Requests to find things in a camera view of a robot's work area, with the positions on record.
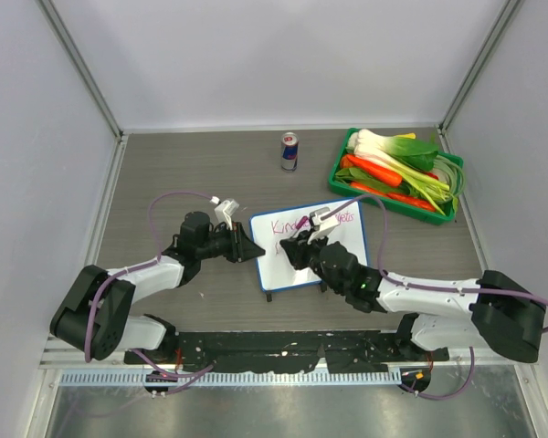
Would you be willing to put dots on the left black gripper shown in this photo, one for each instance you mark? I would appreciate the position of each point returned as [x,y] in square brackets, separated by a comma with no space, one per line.
[241,247]

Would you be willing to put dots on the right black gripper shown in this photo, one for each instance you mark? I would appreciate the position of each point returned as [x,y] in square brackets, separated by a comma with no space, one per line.
[298,248]

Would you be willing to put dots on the blue framed whiteboard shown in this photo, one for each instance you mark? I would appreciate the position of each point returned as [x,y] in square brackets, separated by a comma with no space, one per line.
[278,270]

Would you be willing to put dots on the pink capped marker pen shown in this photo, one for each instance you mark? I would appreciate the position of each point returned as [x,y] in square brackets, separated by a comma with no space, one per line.
[303,224]

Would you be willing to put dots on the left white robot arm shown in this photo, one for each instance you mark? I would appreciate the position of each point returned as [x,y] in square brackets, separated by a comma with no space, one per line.
[94,316]

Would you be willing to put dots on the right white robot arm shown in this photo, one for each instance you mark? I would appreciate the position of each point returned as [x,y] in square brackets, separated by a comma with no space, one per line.
[491,311]

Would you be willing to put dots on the large orange carrot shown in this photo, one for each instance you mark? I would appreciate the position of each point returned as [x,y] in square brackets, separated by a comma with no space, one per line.
[382,174]

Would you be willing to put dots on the red bull can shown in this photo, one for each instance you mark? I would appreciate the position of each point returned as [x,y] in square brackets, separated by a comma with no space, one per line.
[289,151]

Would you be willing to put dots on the small orange carrot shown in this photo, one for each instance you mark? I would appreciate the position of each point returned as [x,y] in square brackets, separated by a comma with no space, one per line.
[402,198]

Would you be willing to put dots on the green plastic tray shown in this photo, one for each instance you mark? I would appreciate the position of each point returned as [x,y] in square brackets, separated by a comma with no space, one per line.
[340,186]

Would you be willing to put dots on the white green bok choy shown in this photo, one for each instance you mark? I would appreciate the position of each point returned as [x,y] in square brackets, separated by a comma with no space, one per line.
[410,151]

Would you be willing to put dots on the green onion bunch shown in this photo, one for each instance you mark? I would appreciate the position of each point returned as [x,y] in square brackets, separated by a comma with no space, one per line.
[441,187]

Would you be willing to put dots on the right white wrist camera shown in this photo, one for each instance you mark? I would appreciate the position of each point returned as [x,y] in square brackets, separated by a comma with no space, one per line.
[323,222]

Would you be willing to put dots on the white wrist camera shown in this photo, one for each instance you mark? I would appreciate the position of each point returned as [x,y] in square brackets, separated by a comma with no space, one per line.
[224,212]
[323,222]

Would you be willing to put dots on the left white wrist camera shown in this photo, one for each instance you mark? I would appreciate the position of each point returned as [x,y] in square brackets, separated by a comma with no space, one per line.
[224,212]

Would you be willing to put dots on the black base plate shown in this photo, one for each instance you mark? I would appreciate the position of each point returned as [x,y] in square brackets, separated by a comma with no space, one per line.
[289,352]

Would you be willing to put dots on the white slotted cable duct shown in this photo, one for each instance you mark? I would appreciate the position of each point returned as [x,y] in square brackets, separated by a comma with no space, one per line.
[144,377]

